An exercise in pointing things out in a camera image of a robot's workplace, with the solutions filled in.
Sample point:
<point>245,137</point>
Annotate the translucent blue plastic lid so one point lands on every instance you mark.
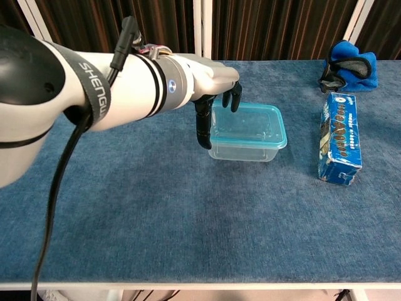
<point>250,125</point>

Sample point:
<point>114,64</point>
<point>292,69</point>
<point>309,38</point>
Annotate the clear plastic food container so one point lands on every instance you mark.
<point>241,154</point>

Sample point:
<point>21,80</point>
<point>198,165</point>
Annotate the blue printed cardboard box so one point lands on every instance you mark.
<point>341,141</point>

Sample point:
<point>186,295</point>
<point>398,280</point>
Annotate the dark brown curtain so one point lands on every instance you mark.
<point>266,28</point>

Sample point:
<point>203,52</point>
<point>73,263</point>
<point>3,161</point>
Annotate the blue carpet table mat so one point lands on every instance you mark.
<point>188,219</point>

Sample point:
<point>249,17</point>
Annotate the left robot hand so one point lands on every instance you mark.
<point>213,76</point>

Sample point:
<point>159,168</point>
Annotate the white window frame post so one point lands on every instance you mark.
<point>203,28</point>
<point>355,20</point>
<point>34,19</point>

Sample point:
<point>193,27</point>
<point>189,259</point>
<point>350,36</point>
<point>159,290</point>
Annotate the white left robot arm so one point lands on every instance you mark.
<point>31,109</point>

